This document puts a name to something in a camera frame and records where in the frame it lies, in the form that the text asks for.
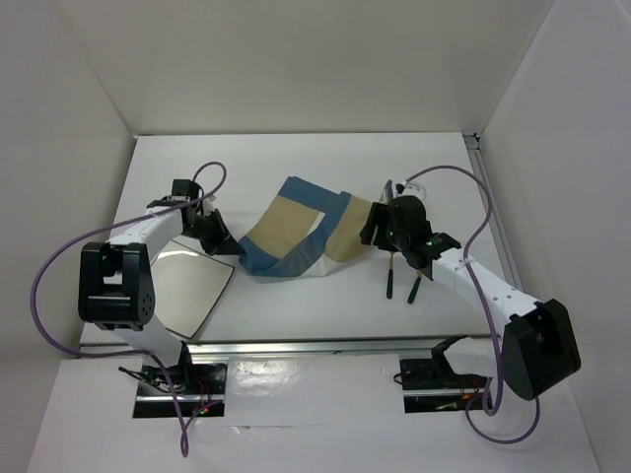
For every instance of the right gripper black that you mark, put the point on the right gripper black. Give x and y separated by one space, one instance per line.
380 214

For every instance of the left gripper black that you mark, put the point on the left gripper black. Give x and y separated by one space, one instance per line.
222 241

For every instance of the blue beige white cloth placemat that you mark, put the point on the blue beige white cloth placemat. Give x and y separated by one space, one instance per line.
307 231

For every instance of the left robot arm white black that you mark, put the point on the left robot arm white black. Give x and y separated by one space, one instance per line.
116 288

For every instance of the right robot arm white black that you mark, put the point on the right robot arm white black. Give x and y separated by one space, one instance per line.
533 346

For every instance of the clear plastic cup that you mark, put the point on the clear plastic cup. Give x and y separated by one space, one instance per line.
410 188

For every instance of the square white plate dark rim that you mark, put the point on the square white plate dark rim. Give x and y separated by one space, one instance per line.
188 285

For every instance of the gold fork green handle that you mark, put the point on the gold fork green handle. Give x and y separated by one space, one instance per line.
390 277

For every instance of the gold knife green handle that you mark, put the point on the gold knife green handle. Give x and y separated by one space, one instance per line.
415 288

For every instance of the right side aluminium rail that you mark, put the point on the right side aluminium rail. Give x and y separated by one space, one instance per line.
498 226

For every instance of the aluminium rail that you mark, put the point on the aluminium rail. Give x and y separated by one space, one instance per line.
314 347
498 226

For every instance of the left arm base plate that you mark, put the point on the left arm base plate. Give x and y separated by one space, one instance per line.
202 394

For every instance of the front aluminium rail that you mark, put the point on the front aluminium rail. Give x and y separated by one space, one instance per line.
314 347

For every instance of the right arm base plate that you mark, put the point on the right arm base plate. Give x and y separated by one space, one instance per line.
429 385

